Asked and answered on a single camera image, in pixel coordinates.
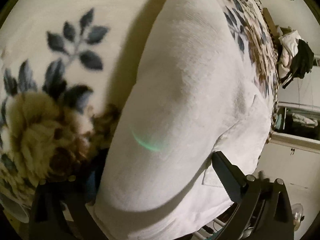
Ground floral fleece bed blanket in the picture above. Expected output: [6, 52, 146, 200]
[0, 0, 279, 208]

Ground white pants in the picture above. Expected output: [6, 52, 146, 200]
[94, 0, 278, 239]

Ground chair with clothes pile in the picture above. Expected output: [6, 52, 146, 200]
[278, 28, 314, 89]

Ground white wardrobe shelf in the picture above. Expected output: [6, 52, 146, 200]
[272, 66, 319, 191]

